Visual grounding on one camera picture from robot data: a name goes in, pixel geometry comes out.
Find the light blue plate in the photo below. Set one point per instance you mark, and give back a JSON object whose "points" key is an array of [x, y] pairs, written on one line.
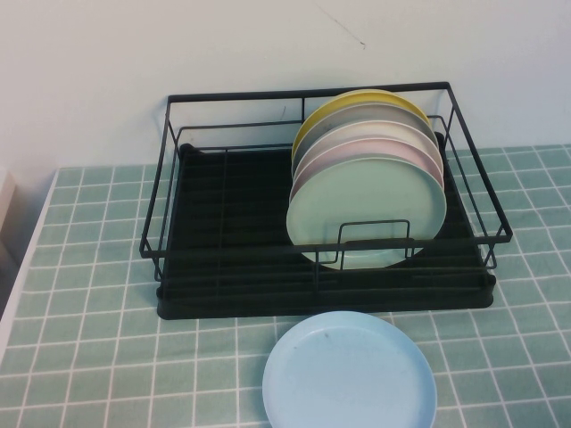
{"points": [[348, 379]]}

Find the mint green plate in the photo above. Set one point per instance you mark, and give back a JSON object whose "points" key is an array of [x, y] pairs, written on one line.
{"points": [[366, 196]]}

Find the pink plate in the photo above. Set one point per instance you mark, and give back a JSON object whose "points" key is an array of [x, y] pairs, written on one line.
{"points": [[343, 152]]}

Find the yellow plate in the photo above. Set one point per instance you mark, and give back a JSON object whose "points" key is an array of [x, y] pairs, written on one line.
{"points": [[312, 121]]}

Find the grey plate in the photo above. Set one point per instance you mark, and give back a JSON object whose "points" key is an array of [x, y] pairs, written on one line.
{"points": [[357, 114]]}

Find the cream white plate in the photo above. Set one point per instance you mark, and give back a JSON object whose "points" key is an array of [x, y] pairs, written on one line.
{"points": [[379, 129]]}

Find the black plastic drip tray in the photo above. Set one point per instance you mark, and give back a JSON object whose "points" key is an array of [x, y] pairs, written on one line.
{"points": [[267, 308]]}

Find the green checked tablecloth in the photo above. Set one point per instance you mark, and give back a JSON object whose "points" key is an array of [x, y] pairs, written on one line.
{"points": [[89, 356]]}

